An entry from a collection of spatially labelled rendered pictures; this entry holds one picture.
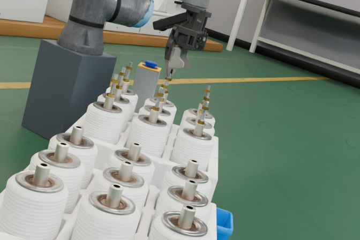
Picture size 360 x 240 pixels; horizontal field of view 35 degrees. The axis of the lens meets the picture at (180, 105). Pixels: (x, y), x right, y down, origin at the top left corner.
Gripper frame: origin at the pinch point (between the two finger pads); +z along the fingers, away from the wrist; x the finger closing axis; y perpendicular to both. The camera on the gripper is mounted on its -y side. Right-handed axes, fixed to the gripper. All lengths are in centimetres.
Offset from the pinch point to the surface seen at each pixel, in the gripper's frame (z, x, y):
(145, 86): 8.9, 9.4, -11.4
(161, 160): 16.4, -24.8, 18.8
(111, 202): 9, -72, 36
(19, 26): 29, 108, -166
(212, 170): 16.3, -15.5, 28.5
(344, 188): 34, 85, 45
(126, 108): 10.3, -16.8, 0.0
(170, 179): 10, -49, 34
